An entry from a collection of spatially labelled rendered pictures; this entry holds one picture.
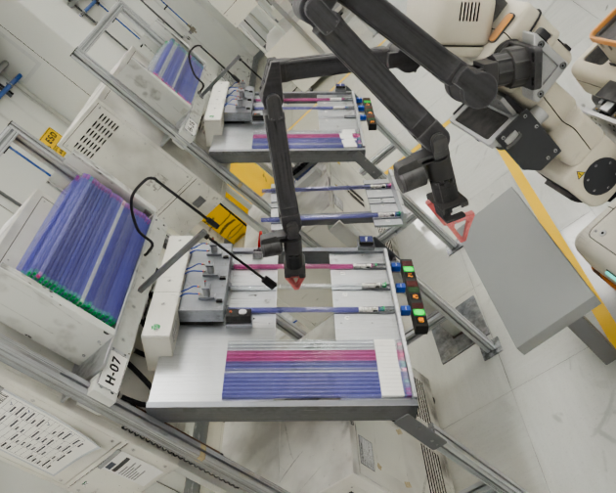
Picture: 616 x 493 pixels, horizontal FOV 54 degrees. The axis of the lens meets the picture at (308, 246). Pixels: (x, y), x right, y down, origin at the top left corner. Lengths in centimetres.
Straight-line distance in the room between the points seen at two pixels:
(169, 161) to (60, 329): 137
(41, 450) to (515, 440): 156
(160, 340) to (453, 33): 110
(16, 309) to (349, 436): 102
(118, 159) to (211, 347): 135
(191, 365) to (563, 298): 103
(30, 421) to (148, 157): 146
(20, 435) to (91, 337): 34
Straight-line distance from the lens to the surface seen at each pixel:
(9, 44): 502
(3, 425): 184
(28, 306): 166
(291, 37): 631
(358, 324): 187
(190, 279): 196
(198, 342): 183
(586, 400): 232
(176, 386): 172
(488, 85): 135
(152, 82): 284
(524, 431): 238
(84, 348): 171
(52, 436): 184
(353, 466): 190
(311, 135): 293
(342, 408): 165
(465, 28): 148
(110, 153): 292
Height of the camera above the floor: 184
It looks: 26 degrees down
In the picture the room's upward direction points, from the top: 51 degrees counter-clockwise
